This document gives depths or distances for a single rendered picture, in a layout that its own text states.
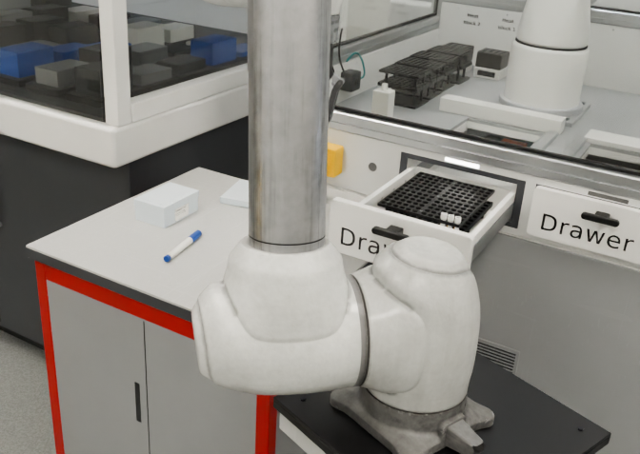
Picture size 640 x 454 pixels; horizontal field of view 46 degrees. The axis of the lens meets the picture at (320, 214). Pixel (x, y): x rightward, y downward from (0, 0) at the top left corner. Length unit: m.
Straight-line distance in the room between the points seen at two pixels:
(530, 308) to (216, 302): 0.98
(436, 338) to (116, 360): 0.84
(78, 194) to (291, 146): 1.34
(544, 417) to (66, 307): 1.00
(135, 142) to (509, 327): 1.03
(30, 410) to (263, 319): 1.60
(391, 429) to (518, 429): 0.20
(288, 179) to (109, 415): 0.98
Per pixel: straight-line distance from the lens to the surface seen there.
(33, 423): 2.42
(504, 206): 1.63
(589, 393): 1.86
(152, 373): 1.60
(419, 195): 1.60
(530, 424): 1.20
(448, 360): 1.04
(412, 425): 1.09
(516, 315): 1.81
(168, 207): 1.71
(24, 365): 2.66
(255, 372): 0.97
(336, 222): 1.48
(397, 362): 1.01
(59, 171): 2.22
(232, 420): 1.52
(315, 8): 0.91
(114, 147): 1.93
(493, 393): 1.25
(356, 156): 1.82
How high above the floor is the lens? 1.51
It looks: 24 degrees down
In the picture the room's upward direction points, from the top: 4 degrees clockwise
